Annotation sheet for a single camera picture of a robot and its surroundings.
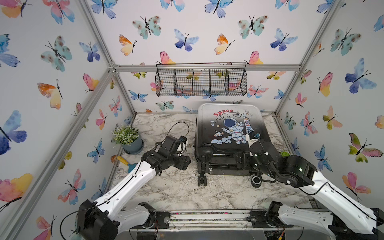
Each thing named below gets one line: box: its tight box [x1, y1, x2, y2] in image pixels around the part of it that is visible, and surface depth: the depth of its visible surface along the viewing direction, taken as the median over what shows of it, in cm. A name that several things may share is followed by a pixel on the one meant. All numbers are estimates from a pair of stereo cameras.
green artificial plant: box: [111, 124, 140, 146], surface depth 90 cm
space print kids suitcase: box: [193, 103, 272, 187], surface depth 84 cm
